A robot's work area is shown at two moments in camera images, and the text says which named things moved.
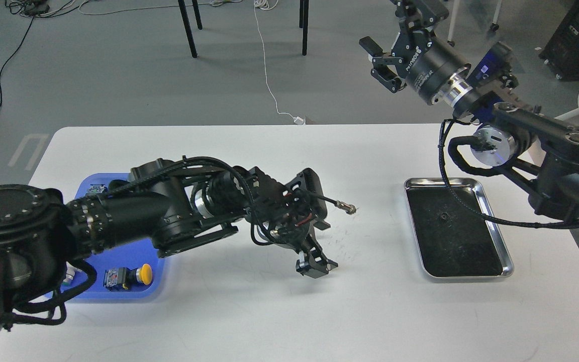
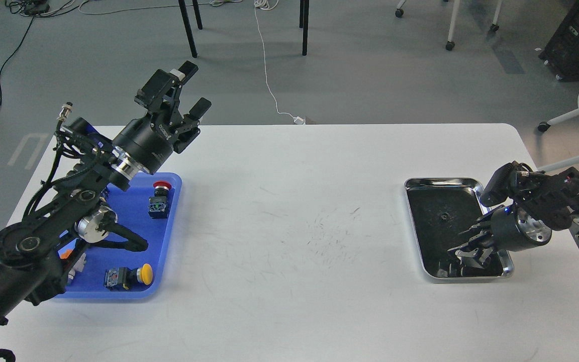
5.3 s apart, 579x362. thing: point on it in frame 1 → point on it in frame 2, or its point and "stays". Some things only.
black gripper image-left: x=300 y=239 → x=151 y=141
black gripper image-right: x=426 y=62 → x=509 y=231
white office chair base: x=494 y=26 stays
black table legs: x=199 y=25 stays
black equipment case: x=578 y=36 stays
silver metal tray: x=453 y=240 stays
